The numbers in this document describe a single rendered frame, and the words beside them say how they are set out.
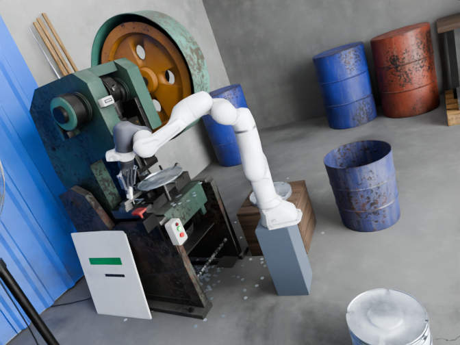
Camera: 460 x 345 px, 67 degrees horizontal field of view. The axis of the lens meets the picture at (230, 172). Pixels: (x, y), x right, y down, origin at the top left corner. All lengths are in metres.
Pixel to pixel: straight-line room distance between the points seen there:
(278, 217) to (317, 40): 3.42
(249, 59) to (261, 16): 0.60
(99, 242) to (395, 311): 1.71
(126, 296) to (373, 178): 1.71
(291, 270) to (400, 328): 0.66
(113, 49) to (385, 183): 1.92
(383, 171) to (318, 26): 2.96
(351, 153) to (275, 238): 1.00
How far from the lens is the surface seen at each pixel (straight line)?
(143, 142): 1.56
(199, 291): 2.16
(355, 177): 2.21
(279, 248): 1.89
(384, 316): 1.56
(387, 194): 2.35
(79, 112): 1.91
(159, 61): 2.31
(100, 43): 2.59
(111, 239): 2.30
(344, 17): 4.81
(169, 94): 2.33
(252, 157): 1.66
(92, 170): 2.21
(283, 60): 5.08
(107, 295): 2.59
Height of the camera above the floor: 1.39
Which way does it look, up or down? 20 degrees down
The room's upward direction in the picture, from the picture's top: 20 degrees counter-clockwise
